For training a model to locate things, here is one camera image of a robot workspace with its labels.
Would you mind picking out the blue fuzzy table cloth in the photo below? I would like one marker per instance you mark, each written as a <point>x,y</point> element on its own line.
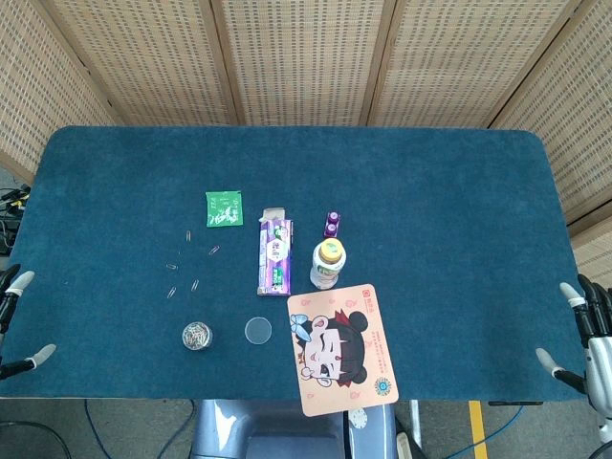
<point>430,215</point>

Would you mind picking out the green foil sachet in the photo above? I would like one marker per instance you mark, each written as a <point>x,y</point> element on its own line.
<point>224,209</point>

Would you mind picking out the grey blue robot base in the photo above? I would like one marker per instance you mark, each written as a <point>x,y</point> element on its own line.
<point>268,430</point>

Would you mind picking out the small purple lens case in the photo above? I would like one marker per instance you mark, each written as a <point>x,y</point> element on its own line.
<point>332,225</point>

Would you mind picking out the clear jar of paper clips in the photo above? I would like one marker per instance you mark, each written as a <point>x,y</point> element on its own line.
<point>197,335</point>

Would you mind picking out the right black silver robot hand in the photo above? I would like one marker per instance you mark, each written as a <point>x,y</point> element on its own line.
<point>600,363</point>

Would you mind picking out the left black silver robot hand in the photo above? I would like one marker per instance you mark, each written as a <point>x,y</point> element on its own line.
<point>12,306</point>

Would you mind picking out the purple toothpaste box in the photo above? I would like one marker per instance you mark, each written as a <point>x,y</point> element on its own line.
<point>275,253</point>

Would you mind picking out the woven folding screen panel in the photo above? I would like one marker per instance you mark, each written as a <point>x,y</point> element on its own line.
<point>153,62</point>
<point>38,95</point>
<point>574,119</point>
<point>468,62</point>
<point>306,62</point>

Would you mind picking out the clear round plastic lid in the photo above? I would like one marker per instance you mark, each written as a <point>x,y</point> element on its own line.
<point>258,330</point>

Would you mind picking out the cartoon girl mouse pad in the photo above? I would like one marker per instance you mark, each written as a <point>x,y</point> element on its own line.
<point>344,354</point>

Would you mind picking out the white table leg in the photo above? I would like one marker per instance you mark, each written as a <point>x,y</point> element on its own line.
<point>415,421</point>

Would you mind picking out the yellow capped drink bottle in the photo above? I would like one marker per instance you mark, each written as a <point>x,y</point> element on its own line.
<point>327,268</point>

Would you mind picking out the white round knob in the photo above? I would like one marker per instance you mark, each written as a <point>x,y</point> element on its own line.
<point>357,419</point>

